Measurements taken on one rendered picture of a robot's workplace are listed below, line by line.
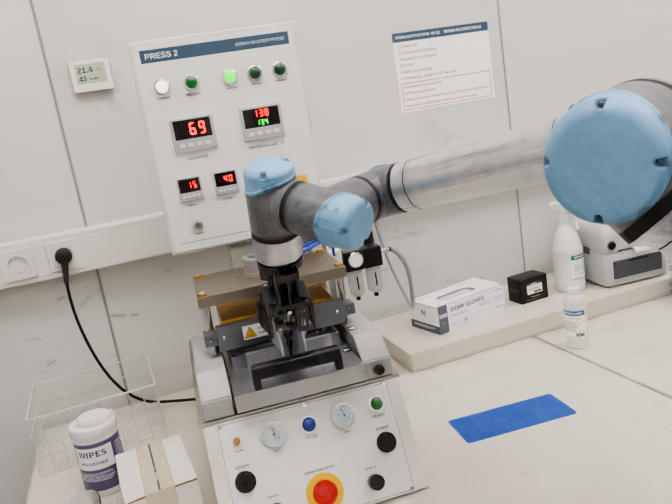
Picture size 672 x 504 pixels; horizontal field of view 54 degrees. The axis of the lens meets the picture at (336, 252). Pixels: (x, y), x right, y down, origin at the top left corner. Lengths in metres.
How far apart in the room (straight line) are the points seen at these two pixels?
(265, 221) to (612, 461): 0.70
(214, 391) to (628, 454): 0.70
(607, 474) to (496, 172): 0.57
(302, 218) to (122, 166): 0.86
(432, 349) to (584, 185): 1.01
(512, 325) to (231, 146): 0.83
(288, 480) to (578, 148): 0.72
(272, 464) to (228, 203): 0.53
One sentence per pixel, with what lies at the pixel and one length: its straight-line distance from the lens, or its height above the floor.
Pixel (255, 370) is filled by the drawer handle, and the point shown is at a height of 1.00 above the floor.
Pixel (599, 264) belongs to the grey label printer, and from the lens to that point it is 1.93.
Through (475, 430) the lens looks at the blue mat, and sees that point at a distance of 1.33.
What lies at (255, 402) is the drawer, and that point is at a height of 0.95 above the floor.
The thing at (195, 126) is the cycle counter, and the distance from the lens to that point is 1.34.
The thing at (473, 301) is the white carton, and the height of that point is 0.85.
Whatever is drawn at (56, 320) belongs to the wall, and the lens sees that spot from 1.73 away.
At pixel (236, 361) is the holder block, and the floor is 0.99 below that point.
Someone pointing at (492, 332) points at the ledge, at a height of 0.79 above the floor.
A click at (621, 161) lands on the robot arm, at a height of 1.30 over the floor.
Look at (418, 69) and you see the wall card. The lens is 1.88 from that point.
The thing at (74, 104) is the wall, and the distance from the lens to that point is 1.68.
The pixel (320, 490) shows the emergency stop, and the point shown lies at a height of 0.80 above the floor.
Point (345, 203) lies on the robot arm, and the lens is 0.86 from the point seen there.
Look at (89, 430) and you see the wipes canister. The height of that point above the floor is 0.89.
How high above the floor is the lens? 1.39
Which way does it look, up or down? 12 degrees down
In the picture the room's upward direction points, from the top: 9 degrees counter-clockwise
